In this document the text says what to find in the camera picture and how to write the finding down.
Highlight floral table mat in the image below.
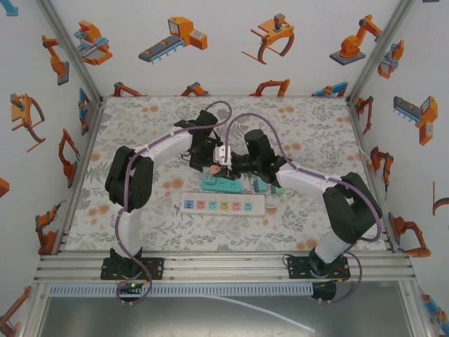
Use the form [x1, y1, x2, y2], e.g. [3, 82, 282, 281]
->
[65, 96, 390, 252]

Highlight white power strip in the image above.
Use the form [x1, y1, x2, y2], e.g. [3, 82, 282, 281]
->
[180, 192, 267, 216]

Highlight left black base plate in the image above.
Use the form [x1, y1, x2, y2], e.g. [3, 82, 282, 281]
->
[100, 257, 166, 281]

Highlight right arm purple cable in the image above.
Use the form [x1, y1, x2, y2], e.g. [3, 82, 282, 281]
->
[225, 114, 383, 305]

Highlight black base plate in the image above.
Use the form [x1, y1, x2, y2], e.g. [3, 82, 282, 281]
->
[100, 257, 166, 281]
[287, 256, 351, 282]

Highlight aluminium frame rails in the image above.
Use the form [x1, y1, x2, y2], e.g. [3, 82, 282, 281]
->
[33, 253, 417, 282]

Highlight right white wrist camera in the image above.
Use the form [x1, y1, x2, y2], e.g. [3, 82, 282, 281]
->
[213, 145, 234, 166]

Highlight aluminium side rail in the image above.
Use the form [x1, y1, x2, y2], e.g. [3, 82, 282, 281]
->
[345, 96, 399, 253]
[55, 97, 106, 254]

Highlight teal triangular socket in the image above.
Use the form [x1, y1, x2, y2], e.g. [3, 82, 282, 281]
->
[201, 174, 243, 194]

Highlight aluminium frame leg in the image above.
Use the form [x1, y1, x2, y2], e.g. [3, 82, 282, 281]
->
[399, 280, 434, 337]
[19, 280, 50, 337]

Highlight aluminium corner post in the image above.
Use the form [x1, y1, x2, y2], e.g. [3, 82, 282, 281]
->
[345, 0, 417, 105]
[34, 0, 105, 105]

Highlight white slotted cable duct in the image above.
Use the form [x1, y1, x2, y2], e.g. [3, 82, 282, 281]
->
[48, 284, 314, 297]

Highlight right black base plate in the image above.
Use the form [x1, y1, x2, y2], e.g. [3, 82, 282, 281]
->
[287, 256, 351, 282]

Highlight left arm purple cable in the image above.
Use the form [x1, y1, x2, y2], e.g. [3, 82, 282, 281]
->
[114, 100, 233, 305]

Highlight black board with green LED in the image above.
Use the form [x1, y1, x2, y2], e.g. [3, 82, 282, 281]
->
[116, 280, 145, 306]

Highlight black connector box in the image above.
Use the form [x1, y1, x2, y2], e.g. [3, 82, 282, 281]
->
[310, 282, 337, 305]

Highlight grey metal sheet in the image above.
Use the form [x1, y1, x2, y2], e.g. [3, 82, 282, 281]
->
[34, 296, 415, 337]

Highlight white plastic tube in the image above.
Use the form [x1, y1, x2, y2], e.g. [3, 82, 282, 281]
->
[205, 293, 316, 334]

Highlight grey corner bracket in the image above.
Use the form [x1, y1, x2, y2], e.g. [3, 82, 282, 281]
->
[80, 101, 102, 136]

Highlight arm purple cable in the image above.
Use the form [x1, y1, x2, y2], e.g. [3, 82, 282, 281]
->
[114, 100, 233, 305]
[225, 114, 383, 305]

